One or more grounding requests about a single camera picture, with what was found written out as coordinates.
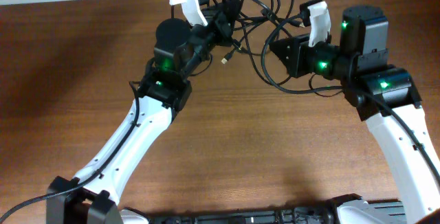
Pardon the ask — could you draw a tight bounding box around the black cable bundle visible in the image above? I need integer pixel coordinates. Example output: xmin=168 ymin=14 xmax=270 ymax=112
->
xmin=206 ymin=0 xmax=307 ymax=87

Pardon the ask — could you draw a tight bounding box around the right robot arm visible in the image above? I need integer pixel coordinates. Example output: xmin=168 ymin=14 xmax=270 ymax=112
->
xmin=263 ymin=0 xmax=439 ymax=223

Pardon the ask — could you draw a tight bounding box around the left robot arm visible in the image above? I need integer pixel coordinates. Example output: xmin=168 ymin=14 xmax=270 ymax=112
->
xmin=46 ymin=0 xmax=243 ymax=223

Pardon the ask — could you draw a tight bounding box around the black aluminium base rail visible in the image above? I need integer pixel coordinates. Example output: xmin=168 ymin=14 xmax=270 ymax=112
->
xmin=148 ymin=194 xmax=407 ymax=224

